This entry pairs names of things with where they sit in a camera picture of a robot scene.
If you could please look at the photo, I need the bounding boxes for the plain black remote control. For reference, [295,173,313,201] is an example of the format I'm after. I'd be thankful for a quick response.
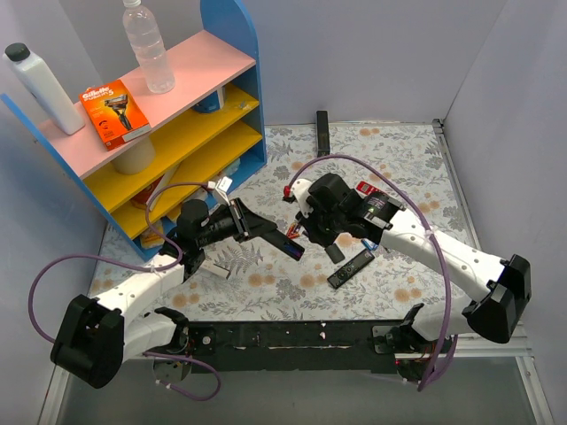
[261,229,305,261]

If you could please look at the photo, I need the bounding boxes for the black battery cover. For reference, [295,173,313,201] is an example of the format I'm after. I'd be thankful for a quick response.
[324,243,345,264]

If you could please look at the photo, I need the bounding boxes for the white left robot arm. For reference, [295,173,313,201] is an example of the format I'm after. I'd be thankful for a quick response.
[50,198,302,389]

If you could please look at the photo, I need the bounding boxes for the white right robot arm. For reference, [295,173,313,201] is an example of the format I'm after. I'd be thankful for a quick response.
[284,174,532,352]

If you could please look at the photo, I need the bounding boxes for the silver white remote control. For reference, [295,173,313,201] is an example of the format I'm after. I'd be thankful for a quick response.
[200,259,230,280]

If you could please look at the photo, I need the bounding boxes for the red white remote control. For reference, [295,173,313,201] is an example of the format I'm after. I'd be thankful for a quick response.
[356,182,378,195]

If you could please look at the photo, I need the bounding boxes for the blue battery beside remote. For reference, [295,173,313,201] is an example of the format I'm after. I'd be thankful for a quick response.
[361,239,378,251]

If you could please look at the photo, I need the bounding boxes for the black remote with buttons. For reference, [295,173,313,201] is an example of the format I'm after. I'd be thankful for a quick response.
[327,249,375,290]

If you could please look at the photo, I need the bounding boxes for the tissue packs on shelf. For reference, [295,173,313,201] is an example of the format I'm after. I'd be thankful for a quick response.
[141,157,243,249]

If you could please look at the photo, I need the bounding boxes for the black box at back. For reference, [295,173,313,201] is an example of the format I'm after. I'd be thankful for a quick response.
[315,110,330,158]

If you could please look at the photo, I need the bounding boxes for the floral table mat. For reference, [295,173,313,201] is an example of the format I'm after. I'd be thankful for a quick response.
[83,123,495,322]

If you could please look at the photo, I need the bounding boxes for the cream cylinder on shelf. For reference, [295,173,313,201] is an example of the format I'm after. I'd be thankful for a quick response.
[111,137,156,175]

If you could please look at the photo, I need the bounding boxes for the blue pink yellow shelf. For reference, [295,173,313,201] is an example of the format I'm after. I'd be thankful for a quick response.
[1,1,266,260]

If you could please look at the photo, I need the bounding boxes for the blue white can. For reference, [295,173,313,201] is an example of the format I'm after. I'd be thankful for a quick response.
[191,87,225,114]

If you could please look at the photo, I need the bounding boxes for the orange razor box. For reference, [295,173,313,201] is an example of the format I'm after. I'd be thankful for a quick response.
[79,80,151,151]

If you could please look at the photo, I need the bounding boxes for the clear plastic water bottle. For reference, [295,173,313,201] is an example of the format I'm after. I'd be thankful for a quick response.
[122,0,175,94]

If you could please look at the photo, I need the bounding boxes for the white bottle black cap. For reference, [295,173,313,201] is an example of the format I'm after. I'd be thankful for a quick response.
[3,42,85,135]

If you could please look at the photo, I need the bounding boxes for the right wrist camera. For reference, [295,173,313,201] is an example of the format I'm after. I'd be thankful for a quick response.
[283,179,312,204]

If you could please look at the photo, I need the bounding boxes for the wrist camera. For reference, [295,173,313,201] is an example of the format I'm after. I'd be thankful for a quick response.
[207,176,232,205]
[283,179,312,204]

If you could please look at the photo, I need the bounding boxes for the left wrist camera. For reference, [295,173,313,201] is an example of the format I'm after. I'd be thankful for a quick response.
[207,176,232,205]

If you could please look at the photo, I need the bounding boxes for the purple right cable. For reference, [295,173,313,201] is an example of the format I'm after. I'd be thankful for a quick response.
[287,154,457,393]

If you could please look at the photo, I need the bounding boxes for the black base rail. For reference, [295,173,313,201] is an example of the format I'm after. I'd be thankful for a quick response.
[154,320,452,382]

